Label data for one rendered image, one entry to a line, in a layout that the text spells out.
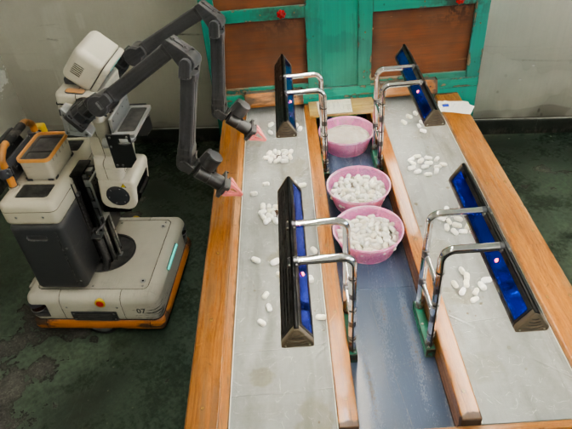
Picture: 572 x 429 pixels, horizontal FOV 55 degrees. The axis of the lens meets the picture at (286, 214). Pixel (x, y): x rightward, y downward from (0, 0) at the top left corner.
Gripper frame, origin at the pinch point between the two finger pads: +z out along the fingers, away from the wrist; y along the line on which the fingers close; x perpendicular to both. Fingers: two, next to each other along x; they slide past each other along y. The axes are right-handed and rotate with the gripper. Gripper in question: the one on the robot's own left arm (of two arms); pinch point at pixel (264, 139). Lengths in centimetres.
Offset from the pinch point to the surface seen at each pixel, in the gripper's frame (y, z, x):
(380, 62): 42, 36, -49
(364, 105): 32, 41, -30
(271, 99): 36.2, 1.8, -3.2
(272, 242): -62, 7, 4
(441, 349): -117, 43, -31
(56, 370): -60, -27, 131
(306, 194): -34.0, 17.5, -5.4
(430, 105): -32, 31, -65
